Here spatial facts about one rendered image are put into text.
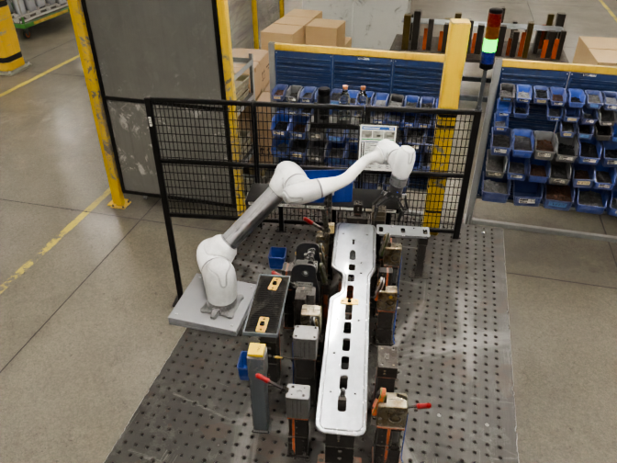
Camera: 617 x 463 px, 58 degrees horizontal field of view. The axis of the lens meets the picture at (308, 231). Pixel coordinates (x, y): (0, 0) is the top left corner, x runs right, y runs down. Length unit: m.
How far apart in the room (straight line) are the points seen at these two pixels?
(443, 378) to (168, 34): 3.13
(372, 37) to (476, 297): 6.39
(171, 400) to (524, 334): 2.47
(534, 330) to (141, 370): 2.64
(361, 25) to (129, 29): 5.02
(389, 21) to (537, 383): 6.35
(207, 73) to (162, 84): 0.41
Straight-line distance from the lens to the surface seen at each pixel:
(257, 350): 2.16
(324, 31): 6.91
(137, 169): 5.19
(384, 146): 3.01
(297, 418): 2.22
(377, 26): 9.02
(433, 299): 3.14
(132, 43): 4.70
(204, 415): 2.58
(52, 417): 3.73
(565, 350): 4.13
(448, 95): 3.23
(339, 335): 2.44
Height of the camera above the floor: 2.71
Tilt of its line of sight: 34 degrees down
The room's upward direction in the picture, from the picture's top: straight up
